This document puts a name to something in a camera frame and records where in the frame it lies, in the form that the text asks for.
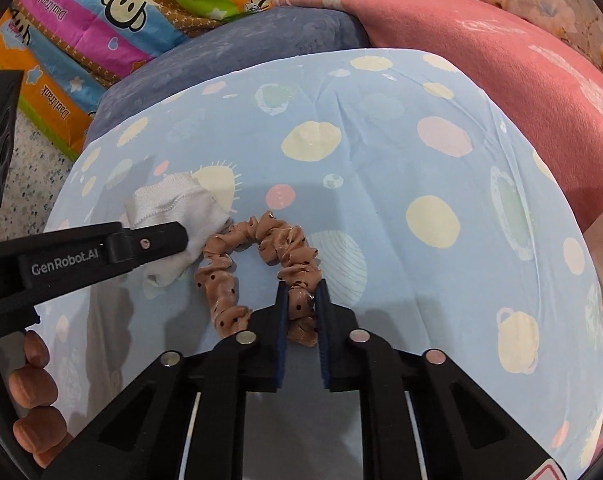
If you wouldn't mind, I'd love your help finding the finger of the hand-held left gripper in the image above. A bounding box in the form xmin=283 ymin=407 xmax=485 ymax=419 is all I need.
xmin=106 ymin=222 xmax=192 ymax=268

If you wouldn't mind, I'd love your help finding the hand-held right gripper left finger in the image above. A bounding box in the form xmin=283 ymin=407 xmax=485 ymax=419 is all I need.
xmin=41 ymin=280 xmax=289 ymax=480

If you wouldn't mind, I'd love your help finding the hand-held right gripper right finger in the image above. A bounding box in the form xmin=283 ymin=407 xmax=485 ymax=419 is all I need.
xmin=315 ymin=280 xmax=577 ymax=480

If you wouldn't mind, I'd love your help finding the white sock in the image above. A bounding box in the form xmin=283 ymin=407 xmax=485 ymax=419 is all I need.
xmin=125 ymin=172 xmax=232 ymax=288

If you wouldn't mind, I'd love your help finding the tan dotted scrunchie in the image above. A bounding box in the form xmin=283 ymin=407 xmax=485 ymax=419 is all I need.
xmin=195 ymin=210 xmax=325 ymax=348

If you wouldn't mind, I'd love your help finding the person's left hand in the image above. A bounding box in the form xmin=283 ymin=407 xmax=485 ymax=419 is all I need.
xmin=8 ymin=331 xmax=74 ymax=468

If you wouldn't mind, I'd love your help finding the blue polka dot sheet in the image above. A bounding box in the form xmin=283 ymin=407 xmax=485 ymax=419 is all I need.
xmin=24 ymin=49 xmax=603 ymax=480

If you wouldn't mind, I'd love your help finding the blue-grey pillow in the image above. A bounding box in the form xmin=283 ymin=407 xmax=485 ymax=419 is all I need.
xmin=85 ymin=6 xmax=369 ymax=156

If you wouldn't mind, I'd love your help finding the colourful striped printed blanket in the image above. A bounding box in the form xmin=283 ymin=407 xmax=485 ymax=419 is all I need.
xmin=0 ymin=0 xmax=377 ymax=163

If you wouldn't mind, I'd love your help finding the pink blanket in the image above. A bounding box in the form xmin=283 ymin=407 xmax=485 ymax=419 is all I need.
xmin=272 ymin=0 xmax=603 ymax=233

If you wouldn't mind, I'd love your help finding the floral bed sheet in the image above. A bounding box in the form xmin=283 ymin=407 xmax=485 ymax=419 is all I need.
xmin=444 ymin=0 xmax=603 ymax=86

